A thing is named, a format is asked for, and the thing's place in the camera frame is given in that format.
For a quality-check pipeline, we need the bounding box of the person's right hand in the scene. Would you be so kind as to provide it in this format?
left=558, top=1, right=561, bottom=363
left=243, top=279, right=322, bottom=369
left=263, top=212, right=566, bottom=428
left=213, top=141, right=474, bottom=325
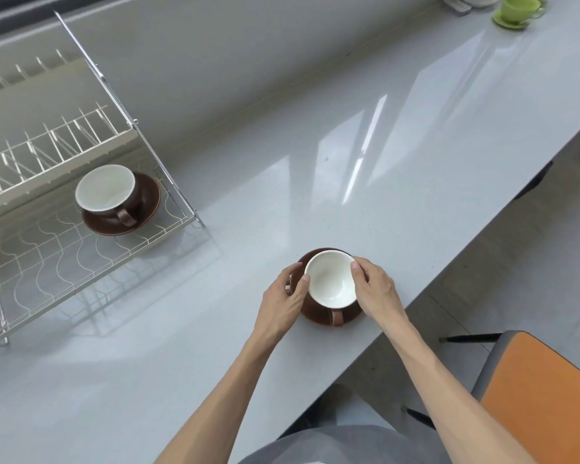
left=350, top=256, right=408, bottom=330

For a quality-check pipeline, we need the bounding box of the person's left hand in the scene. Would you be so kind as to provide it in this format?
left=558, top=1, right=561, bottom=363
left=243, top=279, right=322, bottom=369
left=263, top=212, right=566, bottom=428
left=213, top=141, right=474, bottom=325
left=255, top=262, right=312, bottom=344

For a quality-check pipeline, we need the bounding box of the brown cup with white inside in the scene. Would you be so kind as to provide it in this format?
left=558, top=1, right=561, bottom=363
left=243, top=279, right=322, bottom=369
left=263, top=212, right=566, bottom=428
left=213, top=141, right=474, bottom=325
left=304, top=251, right=359, bottom=328
left=75, top=164, right=144, bottom=227

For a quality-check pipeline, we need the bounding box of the brown saucer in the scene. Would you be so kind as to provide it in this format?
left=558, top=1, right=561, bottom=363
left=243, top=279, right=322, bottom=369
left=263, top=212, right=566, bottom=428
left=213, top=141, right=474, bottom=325
left=296, top=247, right=366, bottom=327
left=81, top=171, right=163, bottom=237

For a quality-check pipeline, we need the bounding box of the person's left forearm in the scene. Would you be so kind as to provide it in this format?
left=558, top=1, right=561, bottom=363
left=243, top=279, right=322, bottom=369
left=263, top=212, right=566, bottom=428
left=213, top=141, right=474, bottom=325
left=154, top=324, right=295, bottom=464

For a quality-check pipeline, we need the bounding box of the person's right forearm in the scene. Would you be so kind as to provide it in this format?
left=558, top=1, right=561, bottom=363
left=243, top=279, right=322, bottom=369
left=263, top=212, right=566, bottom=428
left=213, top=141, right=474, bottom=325
left=379, top=309, right=539, bottom=464

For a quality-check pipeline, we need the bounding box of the person's grey clothing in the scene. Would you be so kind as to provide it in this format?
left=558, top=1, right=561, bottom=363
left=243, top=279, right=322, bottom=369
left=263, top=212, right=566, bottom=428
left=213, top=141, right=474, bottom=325
left=238, top=424, right=441, bottom=464

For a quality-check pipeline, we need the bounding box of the black chair leg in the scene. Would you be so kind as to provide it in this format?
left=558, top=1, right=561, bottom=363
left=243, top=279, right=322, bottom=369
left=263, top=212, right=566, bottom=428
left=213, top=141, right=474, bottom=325
left=511, top=160, right=555, bottom=204

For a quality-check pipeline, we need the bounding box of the orange and grey chair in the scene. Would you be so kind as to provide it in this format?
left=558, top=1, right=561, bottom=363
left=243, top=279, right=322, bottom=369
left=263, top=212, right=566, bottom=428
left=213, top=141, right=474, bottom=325
left=400, top=330, right=580, bottom=464

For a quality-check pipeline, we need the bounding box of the green saucer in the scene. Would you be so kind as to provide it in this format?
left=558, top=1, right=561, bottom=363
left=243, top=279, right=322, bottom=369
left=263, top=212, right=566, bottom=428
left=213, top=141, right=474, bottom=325
left=492, top=5, right=533, bottom=31

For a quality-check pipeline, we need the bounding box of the green cup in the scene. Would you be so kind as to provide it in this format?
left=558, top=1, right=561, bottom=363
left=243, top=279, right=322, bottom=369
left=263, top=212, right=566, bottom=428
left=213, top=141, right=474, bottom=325
left=502, top=0, right=546, bottom=23

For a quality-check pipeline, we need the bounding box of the white wire dish rack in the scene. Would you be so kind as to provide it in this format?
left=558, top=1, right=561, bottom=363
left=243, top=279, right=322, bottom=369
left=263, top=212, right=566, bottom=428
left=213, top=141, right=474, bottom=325
left=0, top=11, right=207, bottom=348

